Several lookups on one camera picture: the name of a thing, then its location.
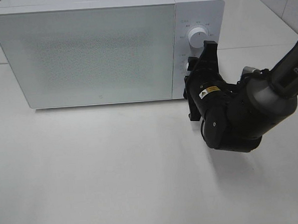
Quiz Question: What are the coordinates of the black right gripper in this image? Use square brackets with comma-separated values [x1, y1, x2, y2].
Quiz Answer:
[183, 40, 226, 121]

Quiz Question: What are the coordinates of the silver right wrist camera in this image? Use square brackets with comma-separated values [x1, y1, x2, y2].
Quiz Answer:
[241, 66, 261, 77]

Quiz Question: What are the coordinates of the white microwave door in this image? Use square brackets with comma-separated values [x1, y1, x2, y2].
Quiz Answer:
[0, 5, 175, 109]

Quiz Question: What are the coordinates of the white microwave oven body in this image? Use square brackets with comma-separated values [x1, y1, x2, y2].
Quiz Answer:
[0, 0, 225, 107]

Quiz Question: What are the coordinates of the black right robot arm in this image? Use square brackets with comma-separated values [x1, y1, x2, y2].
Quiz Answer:
[183, 40, 298, 153]

